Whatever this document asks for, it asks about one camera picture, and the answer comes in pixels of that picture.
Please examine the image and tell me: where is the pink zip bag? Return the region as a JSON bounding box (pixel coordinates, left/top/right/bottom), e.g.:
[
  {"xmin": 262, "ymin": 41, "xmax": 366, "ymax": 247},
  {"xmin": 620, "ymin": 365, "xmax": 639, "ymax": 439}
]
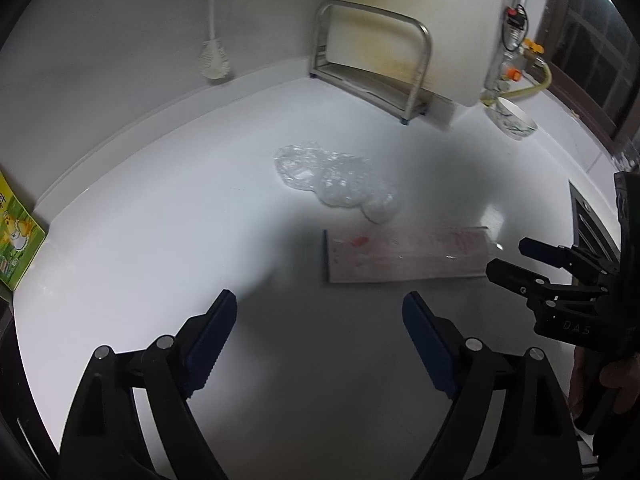
[{"xmin": 322, "ymin": 225, "xmax": 491, "ymax": 285}]

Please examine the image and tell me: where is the black gas stove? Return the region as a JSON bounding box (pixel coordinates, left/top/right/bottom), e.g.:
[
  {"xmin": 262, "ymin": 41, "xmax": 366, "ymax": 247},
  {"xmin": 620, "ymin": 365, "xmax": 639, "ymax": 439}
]
[{"xmin": 568, "ymin": 180, "xmax": 623, "ymax": 281}]

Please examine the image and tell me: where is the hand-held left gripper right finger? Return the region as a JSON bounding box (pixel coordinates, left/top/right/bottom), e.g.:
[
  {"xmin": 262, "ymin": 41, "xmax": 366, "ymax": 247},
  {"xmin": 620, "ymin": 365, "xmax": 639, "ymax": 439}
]
[{"xmin": 401, "ymin": 291, "xmax": 583, "ymax": 480}]

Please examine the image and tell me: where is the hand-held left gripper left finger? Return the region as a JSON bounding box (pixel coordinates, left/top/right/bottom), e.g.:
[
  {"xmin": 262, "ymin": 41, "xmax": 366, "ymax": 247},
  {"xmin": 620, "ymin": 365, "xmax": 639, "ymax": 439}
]
[{"xmin": 57, "ymin": 288, "xmax": 238, "ymax": 480}]

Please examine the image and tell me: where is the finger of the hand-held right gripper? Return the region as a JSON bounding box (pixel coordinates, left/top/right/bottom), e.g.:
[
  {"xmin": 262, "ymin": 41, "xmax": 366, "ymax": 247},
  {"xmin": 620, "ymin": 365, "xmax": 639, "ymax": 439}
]
[
  {"xmin": 517, "ymin": 237, "xmax": 621, "ymax": 275},
  {"xmin": 486, "ymin": 259, "xmax": 612, "ymax": 312}
]

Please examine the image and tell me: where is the clear plastic bag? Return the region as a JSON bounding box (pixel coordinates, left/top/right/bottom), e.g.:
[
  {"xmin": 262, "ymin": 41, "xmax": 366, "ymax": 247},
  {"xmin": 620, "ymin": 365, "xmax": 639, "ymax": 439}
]
[{"xmin": 274, "ymin": 141, "xmax": 401, "ymax": 224}]

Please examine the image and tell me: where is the white patterned bowl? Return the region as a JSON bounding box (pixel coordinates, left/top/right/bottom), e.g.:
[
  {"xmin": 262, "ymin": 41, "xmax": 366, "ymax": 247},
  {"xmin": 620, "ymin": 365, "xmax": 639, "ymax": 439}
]
[{"xmin": 487, "ymin": 97, "xmax": 538, "ymax": 142}]

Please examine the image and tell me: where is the metal gas pipe with valve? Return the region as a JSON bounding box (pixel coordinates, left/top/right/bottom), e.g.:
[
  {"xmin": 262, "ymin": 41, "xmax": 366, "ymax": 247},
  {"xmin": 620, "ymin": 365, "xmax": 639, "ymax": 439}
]
[{"xmin": 482, "ymin": 0, "xmax": 548, "ymax": 103}]

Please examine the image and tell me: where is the yellow seasoning pouch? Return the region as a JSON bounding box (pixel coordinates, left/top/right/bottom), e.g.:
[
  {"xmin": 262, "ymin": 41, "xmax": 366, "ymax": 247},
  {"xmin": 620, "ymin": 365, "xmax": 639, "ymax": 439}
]
[{"xmin": 0, "ymin": 169, "xmax": 47, "ymax": 292}]

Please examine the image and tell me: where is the stainless steel rack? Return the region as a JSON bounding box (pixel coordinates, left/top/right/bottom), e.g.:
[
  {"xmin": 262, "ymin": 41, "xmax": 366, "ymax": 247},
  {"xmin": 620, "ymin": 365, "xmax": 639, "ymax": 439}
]
[{"xmin": 307, "ymin": 1, "xmax": 432, "ymax": 125}]

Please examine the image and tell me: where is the yellow gas hose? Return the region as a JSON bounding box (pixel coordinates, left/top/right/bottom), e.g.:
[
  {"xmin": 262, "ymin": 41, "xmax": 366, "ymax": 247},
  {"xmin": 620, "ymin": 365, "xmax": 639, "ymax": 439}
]
[{"xmin": 500, "ymin": 62, "xmax": 553, "ymax": 101}]

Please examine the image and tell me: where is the white brush with blue handle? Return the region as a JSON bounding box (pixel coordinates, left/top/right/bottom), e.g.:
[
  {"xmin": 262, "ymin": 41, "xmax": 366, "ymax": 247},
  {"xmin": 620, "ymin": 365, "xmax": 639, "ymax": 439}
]
[{"xmin": 199, "ymin": 0, "xmax": 235, "ymax": 82}]

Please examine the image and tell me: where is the person's right hand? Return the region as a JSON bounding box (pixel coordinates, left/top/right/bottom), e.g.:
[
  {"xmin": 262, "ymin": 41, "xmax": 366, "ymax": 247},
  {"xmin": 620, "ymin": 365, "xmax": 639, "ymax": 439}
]
[{"xmin": 569, "ymin": 346, "xmax": 640, "ymax": 415}]

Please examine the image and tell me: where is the dark window frame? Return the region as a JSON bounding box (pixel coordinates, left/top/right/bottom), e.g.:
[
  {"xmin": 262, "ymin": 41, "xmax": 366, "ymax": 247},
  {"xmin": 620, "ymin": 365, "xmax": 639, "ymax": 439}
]
[{"xmin": 542, "ymin": 0, "xmax": 640, "ymax": 151}]

